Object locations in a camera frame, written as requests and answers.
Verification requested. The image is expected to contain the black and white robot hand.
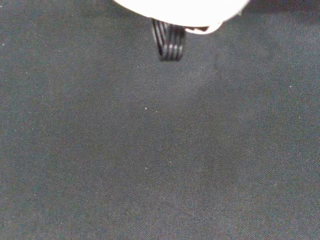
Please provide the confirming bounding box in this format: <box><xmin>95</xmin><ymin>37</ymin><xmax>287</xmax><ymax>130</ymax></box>
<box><xmin>111</xmin><ymin>0</ymin><xmax>251</xmax><ymax>63</ymax></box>

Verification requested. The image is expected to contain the black bench cloth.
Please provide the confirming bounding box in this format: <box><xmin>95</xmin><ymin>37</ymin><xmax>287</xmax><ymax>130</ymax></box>
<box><xmin>0</xmin><ymin>0</ymin><xmax>320</xmax><ymax>240</ymax></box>

